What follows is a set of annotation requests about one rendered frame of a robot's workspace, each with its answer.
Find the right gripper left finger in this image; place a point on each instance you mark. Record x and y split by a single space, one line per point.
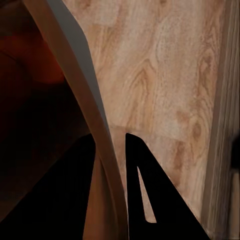
55 208

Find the wood fireplace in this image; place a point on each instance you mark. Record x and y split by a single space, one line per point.
220 214

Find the trash can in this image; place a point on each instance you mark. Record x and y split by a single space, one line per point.
55 117

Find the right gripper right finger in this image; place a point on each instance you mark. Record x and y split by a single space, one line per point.
174 219

